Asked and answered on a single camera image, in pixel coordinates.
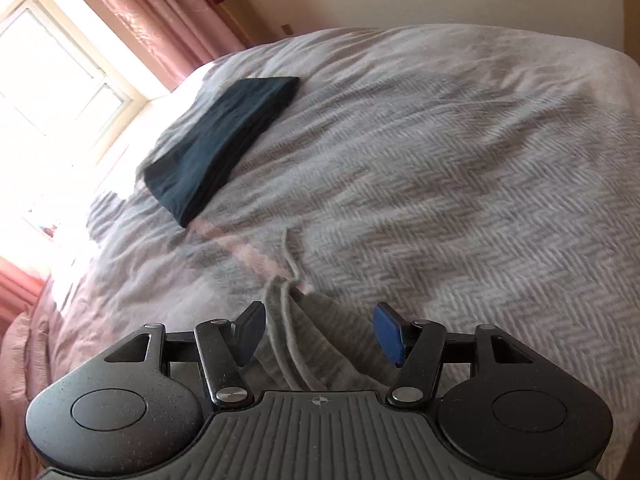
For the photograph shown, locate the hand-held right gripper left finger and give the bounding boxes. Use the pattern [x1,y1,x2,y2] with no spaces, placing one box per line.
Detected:
[103,301,266,407]

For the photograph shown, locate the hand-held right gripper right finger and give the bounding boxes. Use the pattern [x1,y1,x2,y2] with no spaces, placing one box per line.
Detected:
[373,302,535,407]

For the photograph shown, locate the grey sweatpants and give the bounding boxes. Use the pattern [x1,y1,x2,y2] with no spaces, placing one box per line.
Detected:
[252,227,402,394]

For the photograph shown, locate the grey herringbone blanket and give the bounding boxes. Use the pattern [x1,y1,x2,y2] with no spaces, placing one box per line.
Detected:
[50,25,640,461]

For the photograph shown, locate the dark folded garment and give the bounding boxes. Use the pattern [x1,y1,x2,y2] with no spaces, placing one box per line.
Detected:
[144,76,301,228]

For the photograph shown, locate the pink bedspread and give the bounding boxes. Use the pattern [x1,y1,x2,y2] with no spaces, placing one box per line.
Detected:
[0,217,316,480]

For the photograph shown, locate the white framed window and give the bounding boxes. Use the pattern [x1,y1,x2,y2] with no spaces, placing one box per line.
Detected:
[0,0,157,241]

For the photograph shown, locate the pink curtain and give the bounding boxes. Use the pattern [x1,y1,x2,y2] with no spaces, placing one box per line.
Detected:
[50,0,247,92]

